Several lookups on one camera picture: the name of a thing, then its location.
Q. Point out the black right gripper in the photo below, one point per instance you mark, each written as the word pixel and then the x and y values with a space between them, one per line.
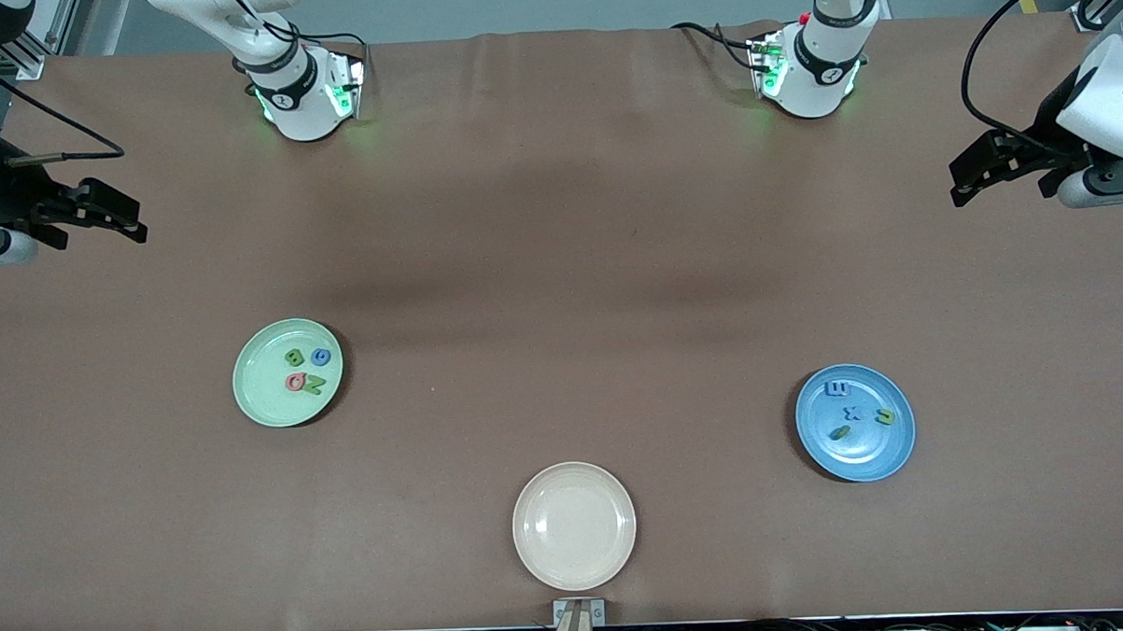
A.
pixel 6 197

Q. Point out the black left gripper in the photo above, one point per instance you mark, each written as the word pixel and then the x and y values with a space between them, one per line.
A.
pixel 1047 142

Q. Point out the green foam letter B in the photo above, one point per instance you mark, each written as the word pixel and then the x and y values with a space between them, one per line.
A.
pixel 294 357

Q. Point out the pink foam letter O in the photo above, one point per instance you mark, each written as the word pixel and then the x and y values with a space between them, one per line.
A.
pixel 288 382

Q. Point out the blue foam letter G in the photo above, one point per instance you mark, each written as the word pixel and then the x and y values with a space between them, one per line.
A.
pixel 316 358

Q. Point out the green foam letter Z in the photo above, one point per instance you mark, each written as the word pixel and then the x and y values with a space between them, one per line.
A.
pixel 315 385

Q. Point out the blue foam letter m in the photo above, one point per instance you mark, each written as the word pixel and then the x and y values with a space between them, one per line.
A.
pixel 836 388

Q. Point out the green foam letter c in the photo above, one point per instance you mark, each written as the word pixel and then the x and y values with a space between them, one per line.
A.
pixel 884 417

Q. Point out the green foam letter i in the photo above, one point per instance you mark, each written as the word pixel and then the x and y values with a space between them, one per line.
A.
pixel 840 432

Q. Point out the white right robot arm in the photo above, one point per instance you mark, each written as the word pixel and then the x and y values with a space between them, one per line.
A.
pixel 297 101

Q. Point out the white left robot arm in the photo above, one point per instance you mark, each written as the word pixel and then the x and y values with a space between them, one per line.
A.
pixel 820 82

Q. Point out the light green plate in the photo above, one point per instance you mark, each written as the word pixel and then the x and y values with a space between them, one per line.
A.
pixel 266 401

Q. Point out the blue plate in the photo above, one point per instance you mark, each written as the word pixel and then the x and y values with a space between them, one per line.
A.
pixel 879 449

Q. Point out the brown table cover mat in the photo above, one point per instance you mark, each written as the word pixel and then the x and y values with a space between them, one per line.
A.
pixel 560 259

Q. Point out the beige plate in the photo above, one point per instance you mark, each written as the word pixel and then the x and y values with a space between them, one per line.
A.
pixel 573 525

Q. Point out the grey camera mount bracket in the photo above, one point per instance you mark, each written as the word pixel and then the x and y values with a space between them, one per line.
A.
pixel 578 614

